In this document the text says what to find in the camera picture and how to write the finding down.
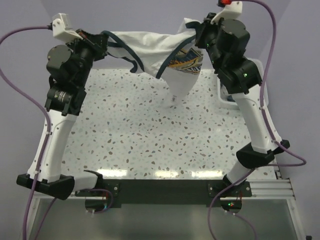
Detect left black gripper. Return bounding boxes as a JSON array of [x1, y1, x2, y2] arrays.
[[65, 28, 110, 88]]

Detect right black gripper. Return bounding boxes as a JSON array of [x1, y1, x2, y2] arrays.
[[193, 12, 226, 71]]

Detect white motorcycle print tank top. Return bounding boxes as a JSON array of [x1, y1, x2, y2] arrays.
[[102, 18, 204, 106]]

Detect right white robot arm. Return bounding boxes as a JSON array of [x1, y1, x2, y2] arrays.
[[195, 12, 290, 197]]

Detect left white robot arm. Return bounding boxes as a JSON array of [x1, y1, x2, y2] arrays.
[[16, 29, 109, 200]]

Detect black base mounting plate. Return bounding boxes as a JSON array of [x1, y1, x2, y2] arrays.
[[74, 178, 251, 209]]

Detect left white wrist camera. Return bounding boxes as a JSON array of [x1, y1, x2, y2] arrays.
[[52, 13, 83, 43]]

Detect aluminium frame rail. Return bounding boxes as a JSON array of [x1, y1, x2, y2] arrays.
[[247, 166, 295, 200]]

